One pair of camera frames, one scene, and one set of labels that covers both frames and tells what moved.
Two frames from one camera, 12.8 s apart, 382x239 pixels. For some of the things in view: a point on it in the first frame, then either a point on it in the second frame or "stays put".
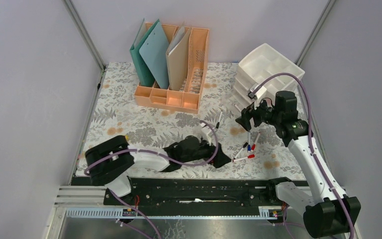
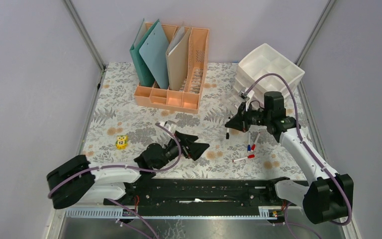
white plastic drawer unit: [263, 62] stays put
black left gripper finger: [221, 159] to [188, 138]
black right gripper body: [262, 113] stays put
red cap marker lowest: [248, 157] stays put
